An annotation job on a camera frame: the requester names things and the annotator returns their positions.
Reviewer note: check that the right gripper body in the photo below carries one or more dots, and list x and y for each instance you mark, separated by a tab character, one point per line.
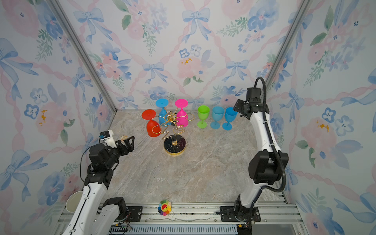
239	105

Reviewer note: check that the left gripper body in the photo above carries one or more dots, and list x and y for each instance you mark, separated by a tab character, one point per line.
120	151

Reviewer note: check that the blue wine glass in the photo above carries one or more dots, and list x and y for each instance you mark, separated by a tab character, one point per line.
162	103
230	115

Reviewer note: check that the teal wine glass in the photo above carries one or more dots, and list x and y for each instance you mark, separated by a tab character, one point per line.
217	115

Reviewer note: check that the red wine glass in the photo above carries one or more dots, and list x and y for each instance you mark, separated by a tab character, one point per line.
151	124

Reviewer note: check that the green wine glass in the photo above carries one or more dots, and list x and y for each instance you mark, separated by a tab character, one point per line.
203	114

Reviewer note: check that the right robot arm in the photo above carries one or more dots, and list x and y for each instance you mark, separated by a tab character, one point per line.
267	168

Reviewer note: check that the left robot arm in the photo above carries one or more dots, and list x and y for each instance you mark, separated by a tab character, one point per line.
104	160

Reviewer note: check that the pink wine glass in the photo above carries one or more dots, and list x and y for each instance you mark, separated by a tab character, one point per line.
182	119

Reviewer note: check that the round cracker piece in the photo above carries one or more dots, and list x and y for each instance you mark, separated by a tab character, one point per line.
124	137

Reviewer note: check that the rainbow flower toy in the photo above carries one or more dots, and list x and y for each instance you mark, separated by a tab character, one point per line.
165	207

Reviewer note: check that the white paper cup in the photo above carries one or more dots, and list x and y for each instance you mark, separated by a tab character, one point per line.
73	201

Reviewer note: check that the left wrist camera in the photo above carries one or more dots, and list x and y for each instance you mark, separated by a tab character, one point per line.
106	137

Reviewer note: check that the gold wire glass rack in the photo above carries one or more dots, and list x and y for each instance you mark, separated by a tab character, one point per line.
171	129

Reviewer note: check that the aluminium mounting rail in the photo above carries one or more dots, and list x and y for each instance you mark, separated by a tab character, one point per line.
270	218

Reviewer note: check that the right frame post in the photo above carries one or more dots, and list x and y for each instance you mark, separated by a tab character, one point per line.
285	46

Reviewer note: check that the frame post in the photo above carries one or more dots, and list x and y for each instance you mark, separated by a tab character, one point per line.
83	55
285	46

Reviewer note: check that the left frame post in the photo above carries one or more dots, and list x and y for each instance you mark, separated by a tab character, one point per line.
83	55

